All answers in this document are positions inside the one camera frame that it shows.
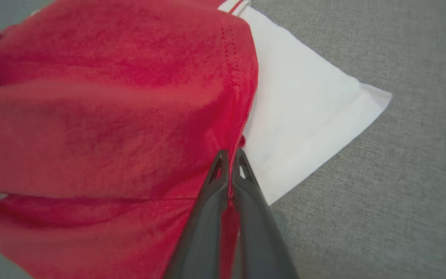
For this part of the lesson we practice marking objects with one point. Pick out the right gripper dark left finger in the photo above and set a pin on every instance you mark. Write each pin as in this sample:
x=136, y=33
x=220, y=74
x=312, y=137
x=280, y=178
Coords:
x=203, y=232

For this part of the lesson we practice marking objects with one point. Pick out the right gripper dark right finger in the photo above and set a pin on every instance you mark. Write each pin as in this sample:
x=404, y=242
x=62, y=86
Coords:
x=261, y=240

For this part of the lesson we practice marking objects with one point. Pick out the red jersey with white sleeves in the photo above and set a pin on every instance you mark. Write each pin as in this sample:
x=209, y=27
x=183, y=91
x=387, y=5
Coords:
x=91, y=116

